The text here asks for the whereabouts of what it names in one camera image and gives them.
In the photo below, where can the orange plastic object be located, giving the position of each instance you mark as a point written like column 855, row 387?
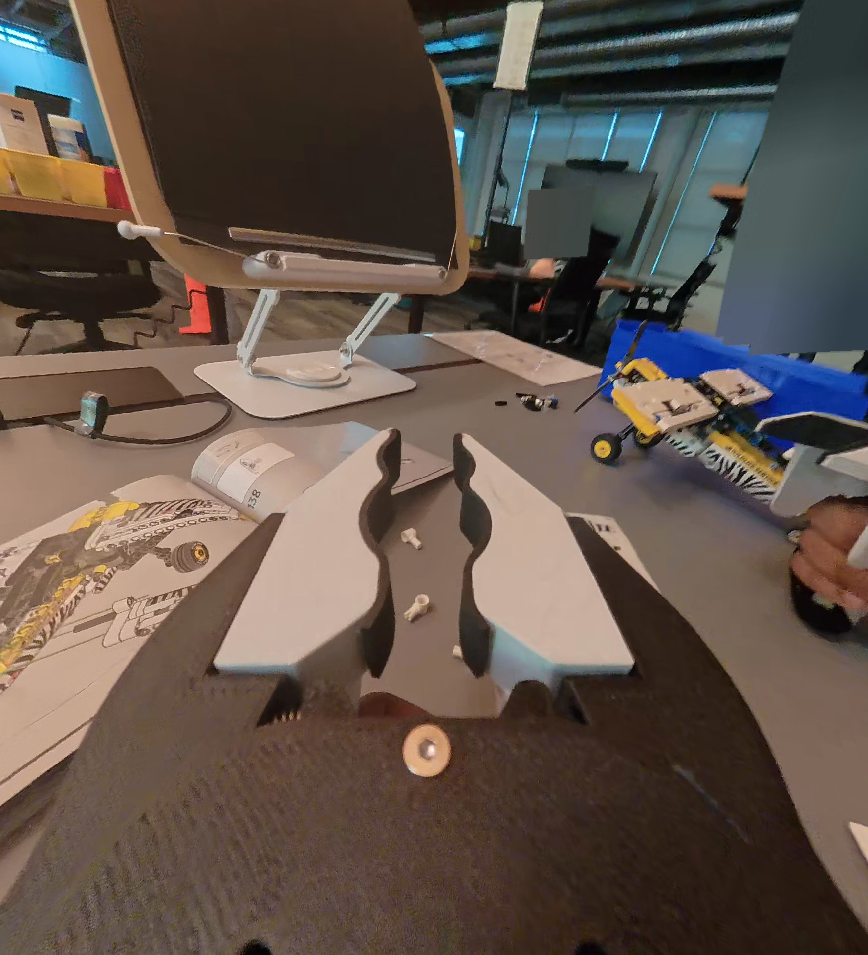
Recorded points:
column 197, row 306

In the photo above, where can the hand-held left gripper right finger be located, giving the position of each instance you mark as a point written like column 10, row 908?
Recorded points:
column 546, row 589

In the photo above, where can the small black lego assembly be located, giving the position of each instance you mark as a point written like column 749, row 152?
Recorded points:
column 538, row 403

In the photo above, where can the black office chair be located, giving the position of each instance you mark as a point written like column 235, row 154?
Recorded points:
column 68, row 291
column 672, row 298

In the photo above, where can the blue plastic bin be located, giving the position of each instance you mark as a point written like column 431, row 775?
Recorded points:
column 799, row 380

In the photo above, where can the lego plane model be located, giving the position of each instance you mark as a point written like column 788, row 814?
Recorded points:
column 672, row 407

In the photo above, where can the lego instruction booklet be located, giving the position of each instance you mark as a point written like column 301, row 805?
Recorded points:
column 106, row 597

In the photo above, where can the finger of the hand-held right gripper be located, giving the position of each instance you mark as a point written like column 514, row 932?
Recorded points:
column 851, row 433
column 803, row 481

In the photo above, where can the person's left hand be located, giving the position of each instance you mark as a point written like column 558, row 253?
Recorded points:
column 389, row 706

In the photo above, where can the person's right hand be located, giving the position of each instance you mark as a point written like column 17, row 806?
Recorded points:
column 829, row 544

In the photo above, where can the white cardboard box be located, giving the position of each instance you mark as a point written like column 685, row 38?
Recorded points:
column 13, row 119

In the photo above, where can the hanging white sign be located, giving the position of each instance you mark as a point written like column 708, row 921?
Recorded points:
column 517, row 45

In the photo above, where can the large display screen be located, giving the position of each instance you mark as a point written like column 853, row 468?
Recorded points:
column 613, row 201

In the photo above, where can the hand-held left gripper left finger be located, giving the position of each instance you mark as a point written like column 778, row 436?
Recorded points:
column 307, row 582

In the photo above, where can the zebra sticker sheet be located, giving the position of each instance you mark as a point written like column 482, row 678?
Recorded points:
column 617, row 533

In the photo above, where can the white paper sheet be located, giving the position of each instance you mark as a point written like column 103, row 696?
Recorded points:
column 516, row 354

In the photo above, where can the white tablet stand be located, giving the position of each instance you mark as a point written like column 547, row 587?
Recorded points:
column 307, row 388

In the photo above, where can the black tablet tan case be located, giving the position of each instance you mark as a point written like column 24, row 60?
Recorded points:
column 277, row 112

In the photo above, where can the red storage bin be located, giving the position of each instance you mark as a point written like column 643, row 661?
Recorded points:
column 117, row 190

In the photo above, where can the blue white box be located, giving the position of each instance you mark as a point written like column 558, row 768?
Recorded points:
column 68, row 142

